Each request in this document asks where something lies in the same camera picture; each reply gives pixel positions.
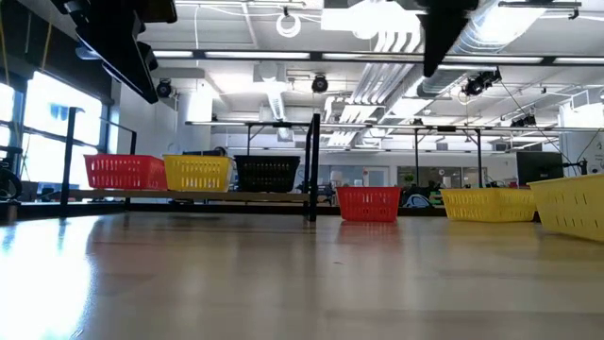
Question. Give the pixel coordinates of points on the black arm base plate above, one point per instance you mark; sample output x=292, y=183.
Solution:
x=7, y=212

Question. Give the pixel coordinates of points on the silver ventilation duct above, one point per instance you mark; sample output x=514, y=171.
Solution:
x=476, y=42

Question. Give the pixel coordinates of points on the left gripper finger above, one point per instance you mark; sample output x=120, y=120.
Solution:
x=118, y=47
x=152, y=53

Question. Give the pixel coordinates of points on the red plastic mesh basket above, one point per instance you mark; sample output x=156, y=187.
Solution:
x=125, y=172
x=368, y=204

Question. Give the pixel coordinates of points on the linear ceiling light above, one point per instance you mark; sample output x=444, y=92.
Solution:
x=257, y=55

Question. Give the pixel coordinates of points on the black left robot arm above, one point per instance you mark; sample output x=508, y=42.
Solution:
x=9, y=184

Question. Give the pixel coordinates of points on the blue and white object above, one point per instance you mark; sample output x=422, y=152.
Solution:
x=417, y=202

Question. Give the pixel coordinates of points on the black metal shelf end frame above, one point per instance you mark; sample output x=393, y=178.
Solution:
x=315, y=189
x=71, y=156

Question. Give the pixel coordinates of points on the black plastic mesh basket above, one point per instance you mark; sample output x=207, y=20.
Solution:
x=266, y=158
x=266, y=177

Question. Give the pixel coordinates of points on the bright window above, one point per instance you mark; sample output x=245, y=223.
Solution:
x=56, y=127

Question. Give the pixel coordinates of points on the person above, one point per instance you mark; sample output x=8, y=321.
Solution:
x=220, y=151

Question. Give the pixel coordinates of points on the black metal workstation frame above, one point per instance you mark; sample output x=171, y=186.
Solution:
x=446, y=128
x=281, y=124

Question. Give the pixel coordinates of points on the yellow plastic mesh basket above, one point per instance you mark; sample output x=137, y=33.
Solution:
x=571, y=208
x=198, y=174
x=488, y=205

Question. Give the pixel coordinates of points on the black monitor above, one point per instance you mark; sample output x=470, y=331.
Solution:
x=539, y=165

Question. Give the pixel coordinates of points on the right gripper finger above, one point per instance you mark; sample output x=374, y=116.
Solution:
x=439, y=28

